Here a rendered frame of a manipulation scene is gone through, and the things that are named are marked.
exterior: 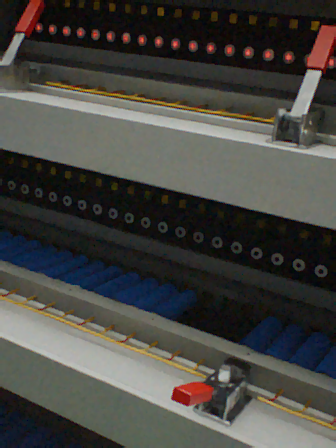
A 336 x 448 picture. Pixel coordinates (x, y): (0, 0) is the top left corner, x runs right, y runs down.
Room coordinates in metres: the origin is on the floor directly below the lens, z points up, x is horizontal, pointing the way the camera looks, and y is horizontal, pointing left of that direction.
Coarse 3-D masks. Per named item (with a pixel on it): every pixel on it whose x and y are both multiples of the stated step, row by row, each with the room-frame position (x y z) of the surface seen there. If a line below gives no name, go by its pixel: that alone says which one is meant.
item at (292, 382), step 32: (32, 288) 0.53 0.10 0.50; (64, 288) 0.52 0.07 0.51; (64, 320) 0.49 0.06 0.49; (96, 320) 0.50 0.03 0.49; (128, 320) 0.48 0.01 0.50; (160, 320) 0.48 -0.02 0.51; (192, 352) 0.46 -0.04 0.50; (224, 352) 0.44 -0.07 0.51; (256, 352) 0.45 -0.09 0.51; (256, 384) 0.43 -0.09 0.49; (288, 384) 0.42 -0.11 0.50; (320, 384) 0.41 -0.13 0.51
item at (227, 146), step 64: (64, 0) 0.69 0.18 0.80; (0, 64) 0.53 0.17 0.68; (64, 64) 0.67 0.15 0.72; (128, 64) 0.66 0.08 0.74; (192, 64) 0.62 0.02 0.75; (256, 64) 0.60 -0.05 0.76; (320, 64) 0.41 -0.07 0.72; (0, 128) 0.51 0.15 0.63; (64, 128) 0.48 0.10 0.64; (128, 128) 0.45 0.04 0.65; (192, 128) 0.44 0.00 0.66; (256, 128) 0.45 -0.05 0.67; (320, 128) 0.45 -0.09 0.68; (192, 192) 0.43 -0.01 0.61; (256, 192) 0.41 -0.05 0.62; (320, 192) 0.39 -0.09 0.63
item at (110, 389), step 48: (144, 240) 0.62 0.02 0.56; (288, 288) 0.55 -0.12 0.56; (0, 336) 0.48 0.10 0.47; (48, 336) 0.48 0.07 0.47; (96, 336) 0.49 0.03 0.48; (0, 384) 0.49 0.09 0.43; (48, 384) 0.46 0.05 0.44; (96, 384) 0.43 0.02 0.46; (144, 384) 0.43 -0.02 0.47; (144, 432) 0.42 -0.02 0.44; (192, 432) 0.40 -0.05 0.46; (240, 432) 0.39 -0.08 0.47; (288, 432) 0.40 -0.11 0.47
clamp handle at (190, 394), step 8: (224, 368) 0.40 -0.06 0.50; (224, 376) 0.40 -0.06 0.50; (192, 384) 0.37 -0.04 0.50; (200, 384) 0.37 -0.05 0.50; (208, 384) 0.39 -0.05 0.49; (216, 384) 0.39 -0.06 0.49; (224, 384) 0.40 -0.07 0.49; (176, 392) 0.35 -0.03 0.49; (184, 392) 0.34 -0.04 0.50; (192, 392) 0.35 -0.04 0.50; (200, 392) 0.35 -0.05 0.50; (208, 392) 0.37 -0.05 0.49; (216, 392) 0.38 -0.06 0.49; (176, 400) 0.35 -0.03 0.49; (184, 400) 0.34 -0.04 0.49; (192, 400) 0.35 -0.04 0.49; (200, 400) 0.36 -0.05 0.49; (208, 400) 0.37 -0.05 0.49
